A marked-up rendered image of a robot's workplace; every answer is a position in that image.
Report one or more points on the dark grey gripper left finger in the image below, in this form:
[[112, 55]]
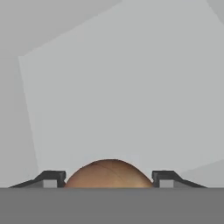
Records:
[[52, 176]]

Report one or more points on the grey fridge interior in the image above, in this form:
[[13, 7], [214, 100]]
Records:
[[116, 87]]

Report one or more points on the brown orange peach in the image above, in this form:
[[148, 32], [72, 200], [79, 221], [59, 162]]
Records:
[[108, 175]]

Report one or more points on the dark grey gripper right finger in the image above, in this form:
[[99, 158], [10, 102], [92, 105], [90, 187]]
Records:
[[164, 176]]

